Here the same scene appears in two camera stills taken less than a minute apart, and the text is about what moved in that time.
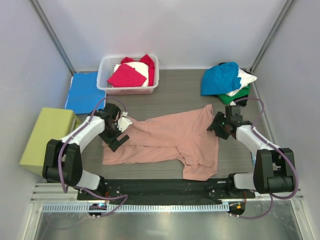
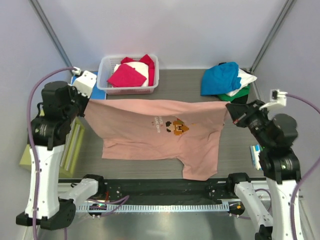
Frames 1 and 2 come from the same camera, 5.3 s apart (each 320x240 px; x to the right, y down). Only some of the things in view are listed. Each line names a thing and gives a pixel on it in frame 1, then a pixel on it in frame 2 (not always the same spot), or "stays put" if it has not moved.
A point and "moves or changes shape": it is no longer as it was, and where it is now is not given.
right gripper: x=215 y=126 → x=238 y=111
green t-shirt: x=226 y=99 stays put
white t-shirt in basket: x=142 y=68 stays put
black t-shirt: x=242 y=103 stays put
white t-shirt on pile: x=246 y=78 stays put
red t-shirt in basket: x=125 y=76 stays put
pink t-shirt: x=183 y=134 moves or changes shape
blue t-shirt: x=220 y=79 stays put
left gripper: x=113 y=143 → x=73 y=91
